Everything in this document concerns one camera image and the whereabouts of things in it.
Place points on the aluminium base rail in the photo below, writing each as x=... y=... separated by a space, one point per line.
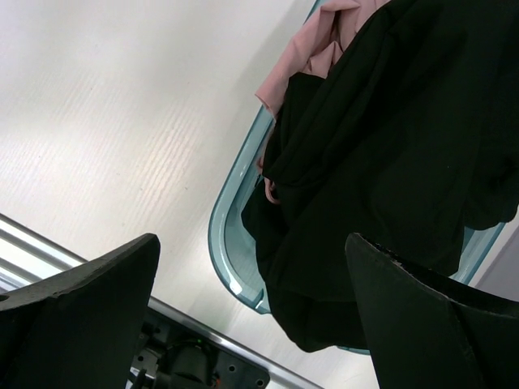
x=28 y=257

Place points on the pink garment in basket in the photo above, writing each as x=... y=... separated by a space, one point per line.
x=316 y=47

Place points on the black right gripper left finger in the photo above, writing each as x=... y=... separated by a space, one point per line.
x=79 y=328

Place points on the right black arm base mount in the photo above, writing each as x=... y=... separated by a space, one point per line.
x=170 y=355

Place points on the black garment in basket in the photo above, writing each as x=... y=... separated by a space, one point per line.
x=409 y=141

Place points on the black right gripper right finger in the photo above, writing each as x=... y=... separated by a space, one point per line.
x=425 y=330

